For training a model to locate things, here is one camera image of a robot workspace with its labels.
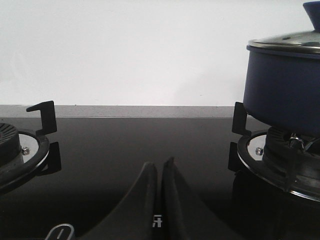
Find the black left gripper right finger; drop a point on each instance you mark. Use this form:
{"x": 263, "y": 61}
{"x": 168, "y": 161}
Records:
{"x": 187, "y": 215}

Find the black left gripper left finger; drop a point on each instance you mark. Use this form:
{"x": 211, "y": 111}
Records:
{"x": 132, "y": 218}

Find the glass pot lid blue knob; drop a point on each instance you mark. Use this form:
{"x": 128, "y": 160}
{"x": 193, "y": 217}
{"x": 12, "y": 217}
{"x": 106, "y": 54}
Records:
{"x": 305, "y": 42}

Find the right black pot support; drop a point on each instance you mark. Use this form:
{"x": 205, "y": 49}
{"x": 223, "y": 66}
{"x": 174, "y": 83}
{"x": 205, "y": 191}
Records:
{"x": 248, "y": 154}

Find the black pot support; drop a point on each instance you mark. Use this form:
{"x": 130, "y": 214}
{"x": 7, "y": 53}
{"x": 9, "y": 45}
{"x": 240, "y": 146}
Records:
{"x": 34, "y": 149}
{"x": 248, "y": 154}

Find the left black pot support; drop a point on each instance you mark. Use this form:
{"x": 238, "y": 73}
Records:
{"x": 34, "y": 149}

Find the dark blue cooking pot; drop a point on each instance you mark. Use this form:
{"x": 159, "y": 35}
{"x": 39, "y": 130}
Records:
{"x": 282, "y": 89}

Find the black glass gas stove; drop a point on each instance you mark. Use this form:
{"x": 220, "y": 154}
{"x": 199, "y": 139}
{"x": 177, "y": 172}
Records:
{"x": 95, "y": 161}

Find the black stove control knob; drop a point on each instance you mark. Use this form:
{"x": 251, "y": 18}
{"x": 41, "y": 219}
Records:
{"x": 64, "y": 231}

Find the right black gas burner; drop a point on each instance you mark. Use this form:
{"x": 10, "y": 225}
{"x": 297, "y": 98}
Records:
{"x": 299, "y": 159}

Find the black gas burner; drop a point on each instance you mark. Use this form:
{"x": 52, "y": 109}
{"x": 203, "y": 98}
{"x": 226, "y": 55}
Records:
{"x": 299, "y": 159}
{"x": 9, "y": 142}

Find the left black gas burner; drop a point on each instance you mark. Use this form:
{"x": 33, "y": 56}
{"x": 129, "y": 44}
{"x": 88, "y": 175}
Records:
{"x": 9, "y": 142}

